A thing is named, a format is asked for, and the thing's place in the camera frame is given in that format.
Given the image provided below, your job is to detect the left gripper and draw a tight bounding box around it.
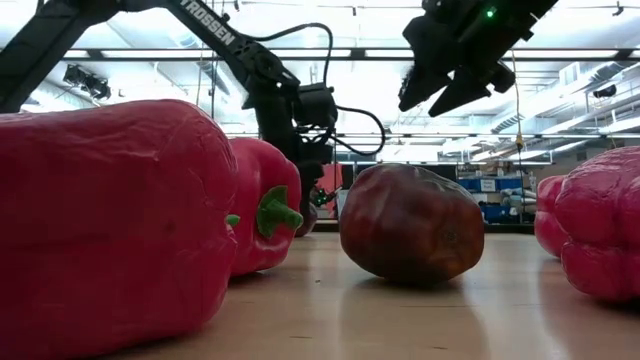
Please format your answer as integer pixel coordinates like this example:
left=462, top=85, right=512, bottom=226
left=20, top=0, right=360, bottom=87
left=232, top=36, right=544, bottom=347
left=294, top=128, right=337, bottom=201

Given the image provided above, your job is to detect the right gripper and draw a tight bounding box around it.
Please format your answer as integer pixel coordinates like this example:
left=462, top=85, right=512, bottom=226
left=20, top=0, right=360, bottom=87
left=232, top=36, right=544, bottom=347
left=398, top=0, right=532, bottom=119

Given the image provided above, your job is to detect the dark red bell pepper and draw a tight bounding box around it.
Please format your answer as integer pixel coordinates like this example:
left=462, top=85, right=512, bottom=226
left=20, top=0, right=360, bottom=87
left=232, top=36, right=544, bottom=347
left=338, top=163, right=485, bottom=287

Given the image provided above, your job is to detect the red partition panel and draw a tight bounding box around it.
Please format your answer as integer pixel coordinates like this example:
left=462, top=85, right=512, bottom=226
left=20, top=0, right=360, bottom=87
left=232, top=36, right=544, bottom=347
left=314, top=163, right=344, bottom=209

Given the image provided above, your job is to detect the black monitor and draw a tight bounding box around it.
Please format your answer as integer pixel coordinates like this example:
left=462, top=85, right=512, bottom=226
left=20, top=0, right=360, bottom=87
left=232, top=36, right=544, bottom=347
left=352, top=162, right=459, bottom=184

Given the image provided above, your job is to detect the blue storage bin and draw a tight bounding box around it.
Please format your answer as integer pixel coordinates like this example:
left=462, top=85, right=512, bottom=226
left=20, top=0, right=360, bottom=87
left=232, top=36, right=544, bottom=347
left=479, top=204, right=512, bottom=224
left=457, top=175, right=524, bottom=194

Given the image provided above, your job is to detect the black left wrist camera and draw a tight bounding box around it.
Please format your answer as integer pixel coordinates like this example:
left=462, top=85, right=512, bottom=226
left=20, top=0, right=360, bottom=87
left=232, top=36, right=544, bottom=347
left=298, top=83, right=339, bottom=129

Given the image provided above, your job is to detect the yellow hanging cord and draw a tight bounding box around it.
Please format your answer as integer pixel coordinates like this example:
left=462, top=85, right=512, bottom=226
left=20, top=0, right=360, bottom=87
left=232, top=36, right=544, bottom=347
left=509, top=49, right=526, bottom=152

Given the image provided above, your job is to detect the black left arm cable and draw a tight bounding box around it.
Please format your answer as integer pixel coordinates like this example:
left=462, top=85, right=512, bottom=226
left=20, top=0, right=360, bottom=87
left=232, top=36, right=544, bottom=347
left=249, top=22, right=387, bottom=157

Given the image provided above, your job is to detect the black aluminium table frame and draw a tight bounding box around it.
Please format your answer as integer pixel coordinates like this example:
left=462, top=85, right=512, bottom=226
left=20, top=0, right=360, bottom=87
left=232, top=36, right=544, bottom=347
left=312, top=222, right=536, bottom=235

